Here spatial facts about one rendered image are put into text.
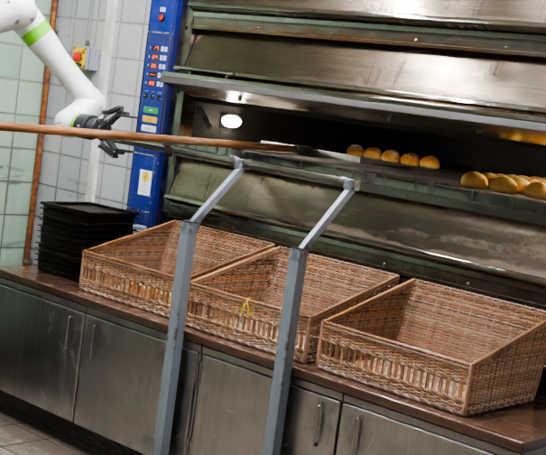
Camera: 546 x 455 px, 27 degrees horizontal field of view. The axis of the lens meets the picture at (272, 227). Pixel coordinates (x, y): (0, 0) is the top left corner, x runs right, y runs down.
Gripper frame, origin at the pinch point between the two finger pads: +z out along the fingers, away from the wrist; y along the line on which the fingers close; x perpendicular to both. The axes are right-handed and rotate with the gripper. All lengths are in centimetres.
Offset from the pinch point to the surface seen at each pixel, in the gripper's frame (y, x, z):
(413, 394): 60, -5, 130
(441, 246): 22, -53, 102
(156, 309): 60, -6, 18
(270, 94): -21, -39, 29
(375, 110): -20, -40, 76
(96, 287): 59, -6, -16
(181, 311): 55, 5, 42
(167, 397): 84, 6, 42
